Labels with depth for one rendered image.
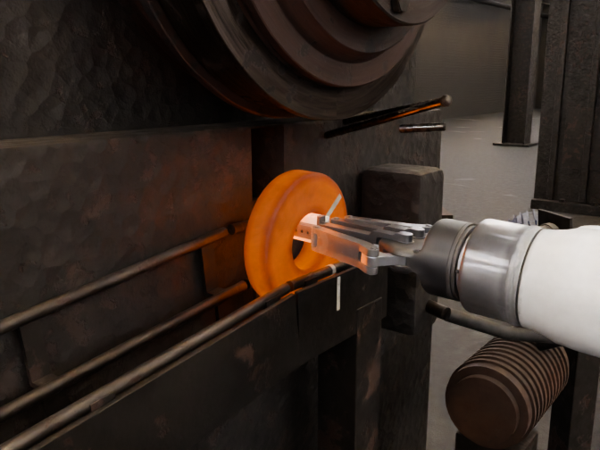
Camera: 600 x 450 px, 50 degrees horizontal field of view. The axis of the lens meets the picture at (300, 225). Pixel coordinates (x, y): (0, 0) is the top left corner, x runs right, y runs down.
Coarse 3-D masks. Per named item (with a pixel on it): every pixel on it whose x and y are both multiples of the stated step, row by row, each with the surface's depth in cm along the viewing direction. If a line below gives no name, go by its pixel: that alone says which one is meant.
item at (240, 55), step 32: (160, 0) 56; (192, 0) 54; (224, 0) 54; (192, 32) 58; (224, 32) 55; (224, 64) 60; (256, 64) 58; (256, 96) 65; (288, 96) 63; (320, 96) 67; (352, 96) 72
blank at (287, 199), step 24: (264, 192) 68; (288, 192) 67; (312, 192) 70; (336, 192) 74; (264, 216) 66; (288, 216) 67; (336, 216) 75; (264, 240) 65; (288, 240) 68; (264, 264) 66; (288, 264) 69; (312, 264) 73; (264, 288) 68
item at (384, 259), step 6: (378, 246) 61; (366, 258) 60; (372, 258) 59; (378, 258) 60; (384, 258) 60; (390, 258) 60; (396, 258) 60; (402, 258) 60; (366, 264) 60; (372, 264) 60; (378, 264) 60; (384, 264) 60; (390, 264) 60; (396, 264) 60; (402, 264) 60
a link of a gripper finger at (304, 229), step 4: (300, 224) 69; (304, 224) 70; (308, 224) 70; (312, 224) 70; (296, 228) 70; (300, 228) 69; (304, 228) 69; (308, 228) 69; (296, 232) 70; (300, 232) 70; (304, 232) 69; (308, 232) 69; (296, 236) 70; (300, 236) 70; (304, 236) 69; (308, 236) 69; (312, 236) 66; (316, 236) 66; (312, 240) 66; (316, 240) 66; (312, 244) 67; (316, 244) 66
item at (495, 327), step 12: (432, 312) 92; (444, 312) 90; (456, 312) 90; (468, 324) 91; (480, 324) 91; (492, 324) 92; (504, 336) 93; (516, 336) 93; (528, 336) 93; (540, 336) 94; (540, 348) 97; (552, 348) 96
